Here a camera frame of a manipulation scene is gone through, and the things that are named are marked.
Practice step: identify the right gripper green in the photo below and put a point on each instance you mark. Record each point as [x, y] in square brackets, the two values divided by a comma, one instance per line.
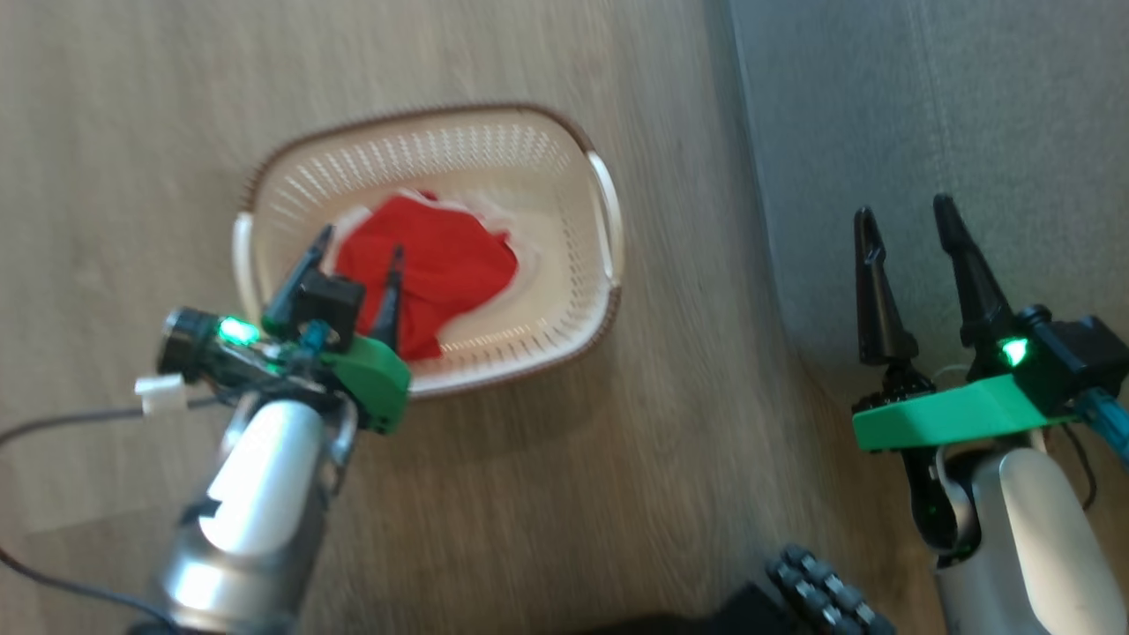
[953, 414]

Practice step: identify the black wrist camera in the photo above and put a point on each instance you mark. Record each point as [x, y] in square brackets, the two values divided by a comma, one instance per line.
[1085, 353]
[331, 300]

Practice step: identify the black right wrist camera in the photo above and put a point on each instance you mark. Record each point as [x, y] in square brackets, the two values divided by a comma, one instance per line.
[1085, 353]

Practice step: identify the red and white garment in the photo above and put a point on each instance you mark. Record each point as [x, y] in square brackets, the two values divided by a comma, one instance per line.
[441, 265]

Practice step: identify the cream plastic laundry basket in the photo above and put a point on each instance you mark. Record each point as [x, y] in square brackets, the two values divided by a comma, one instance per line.
[547, 291]

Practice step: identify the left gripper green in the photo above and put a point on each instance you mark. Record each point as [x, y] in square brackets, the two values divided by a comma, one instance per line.
[375, 384]

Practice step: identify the grey fabric sofa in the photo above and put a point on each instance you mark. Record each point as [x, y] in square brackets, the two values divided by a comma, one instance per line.
[970, 106]

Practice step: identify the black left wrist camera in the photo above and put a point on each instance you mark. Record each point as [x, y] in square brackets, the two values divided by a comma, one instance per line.
[331, 300]

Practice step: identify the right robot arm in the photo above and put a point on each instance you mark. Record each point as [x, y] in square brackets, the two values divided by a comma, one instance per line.
[1032, 547]

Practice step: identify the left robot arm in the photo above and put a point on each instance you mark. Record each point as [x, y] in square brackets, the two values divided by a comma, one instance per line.
[256, 494]

